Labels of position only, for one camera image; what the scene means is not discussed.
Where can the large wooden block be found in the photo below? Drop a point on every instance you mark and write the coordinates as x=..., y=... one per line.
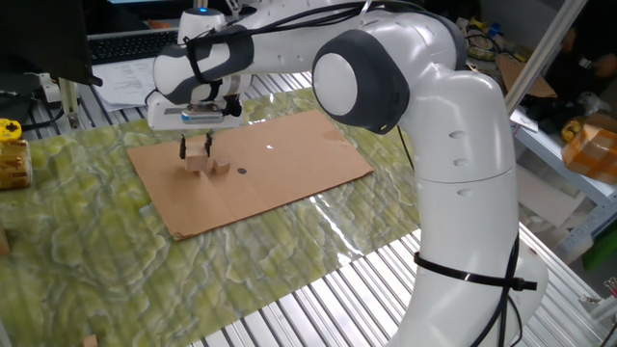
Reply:
x=197, y=161

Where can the brown cardboard scrap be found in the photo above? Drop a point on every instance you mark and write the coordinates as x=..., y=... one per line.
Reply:
x=523, y=77

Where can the yellow green snack bag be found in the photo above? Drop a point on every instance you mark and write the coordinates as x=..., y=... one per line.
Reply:
x=482, y=45

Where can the white power adapter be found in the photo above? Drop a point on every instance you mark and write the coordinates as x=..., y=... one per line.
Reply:
x=49, y=89

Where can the black keyboard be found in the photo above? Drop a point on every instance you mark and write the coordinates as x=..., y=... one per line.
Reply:
x=125, y=47

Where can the person in dark clothing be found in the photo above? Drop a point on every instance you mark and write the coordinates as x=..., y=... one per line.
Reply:
x=569, y=72

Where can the yellow brown carton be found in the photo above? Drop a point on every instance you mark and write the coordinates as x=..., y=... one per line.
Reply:
x=14, y=166

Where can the brown wooden block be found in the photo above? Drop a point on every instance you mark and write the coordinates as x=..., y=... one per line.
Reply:
x=3, y=243

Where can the printed white paper sheets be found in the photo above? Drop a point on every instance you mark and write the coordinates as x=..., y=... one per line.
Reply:
x=125, y=84

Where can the green marble pattern mat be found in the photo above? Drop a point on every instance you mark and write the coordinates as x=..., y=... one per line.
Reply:
x=120, y=289

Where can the tiny wooden block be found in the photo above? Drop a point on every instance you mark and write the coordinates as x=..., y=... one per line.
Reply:
x=90, y=341

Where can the small yellow round object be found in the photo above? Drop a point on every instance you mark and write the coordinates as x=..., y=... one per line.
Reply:
x=572, y=130

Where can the small wooden block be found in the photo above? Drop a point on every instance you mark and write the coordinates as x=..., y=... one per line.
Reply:
x=222, y=167

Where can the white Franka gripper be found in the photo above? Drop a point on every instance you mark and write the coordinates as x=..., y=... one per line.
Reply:
x=161, y=118

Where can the white blue metal shelf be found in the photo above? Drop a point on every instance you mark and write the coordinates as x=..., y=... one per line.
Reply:
x=578, y=193

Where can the horizontal aluminium rail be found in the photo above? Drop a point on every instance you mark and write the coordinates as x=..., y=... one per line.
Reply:
x=125, y=33

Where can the diagonal aluminium profile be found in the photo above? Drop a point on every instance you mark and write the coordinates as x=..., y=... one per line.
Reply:
x=544, y=53

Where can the short aluminium post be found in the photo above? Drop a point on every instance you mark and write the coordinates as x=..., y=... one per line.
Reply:
x=70, y=103

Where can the yellow toy controller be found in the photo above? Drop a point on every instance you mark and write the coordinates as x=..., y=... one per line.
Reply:
x=9, y=130

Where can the small orange object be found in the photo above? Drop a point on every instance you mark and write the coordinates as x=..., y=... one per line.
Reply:
x=159, y=23

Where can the brown cardboard sheet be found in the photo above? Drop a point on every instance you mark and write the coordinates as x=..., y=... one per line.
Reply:
x=299, y=164

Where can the black monitor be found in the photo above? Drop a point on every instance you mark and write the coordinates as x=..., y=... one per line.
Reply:
x=43, y=38

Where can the orange checked box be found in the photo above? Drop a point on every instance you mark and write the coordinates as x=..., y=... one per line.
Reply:
x=595, y=149

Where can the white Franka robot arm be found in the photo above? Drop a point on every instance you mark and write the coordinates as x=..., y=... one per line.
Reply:
x=458, y=168

